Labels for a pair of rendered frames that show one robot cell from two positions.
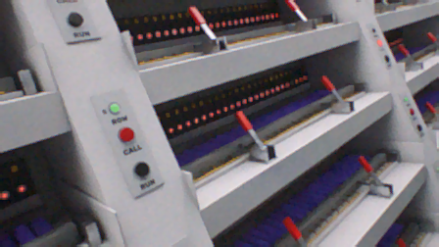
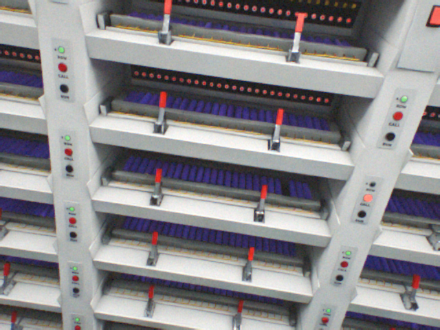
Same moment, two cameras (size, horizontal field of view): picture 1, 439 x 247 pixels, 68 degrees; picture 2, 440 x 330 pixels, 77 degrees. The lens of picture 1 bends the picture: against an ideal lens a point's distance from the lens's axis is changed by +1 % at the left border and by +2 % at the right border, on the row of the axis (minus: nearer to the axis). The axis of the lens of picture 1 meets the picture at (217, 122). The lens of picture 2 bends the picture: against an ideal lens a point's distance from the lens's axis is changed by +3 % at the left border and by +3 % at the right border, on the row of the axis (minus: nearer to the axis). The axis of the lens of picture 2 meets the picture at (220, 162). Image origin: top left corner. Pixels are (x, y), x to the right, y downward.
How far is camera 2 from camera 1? 0.64 m
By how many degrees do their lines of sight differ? 45
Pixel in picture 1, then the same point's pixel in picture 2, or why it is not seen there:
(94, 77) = (64, 119)
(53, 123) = (44, 130)
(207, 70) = (137, 139)
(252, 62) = (179, 148)
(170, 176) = (83, 179)
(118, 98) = (71, 134)
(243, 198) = (122, 209)
